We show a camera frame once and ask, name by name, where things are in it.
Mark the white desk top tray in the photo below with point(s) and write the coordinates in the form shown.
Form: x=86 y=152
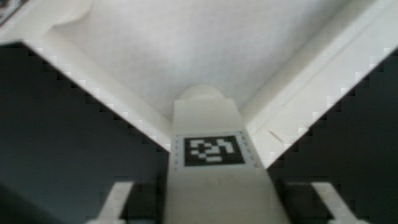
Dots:
x=281 y=51

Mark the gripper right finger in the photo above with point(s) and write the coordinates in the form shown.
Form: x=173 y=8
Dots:
x=315 y=204

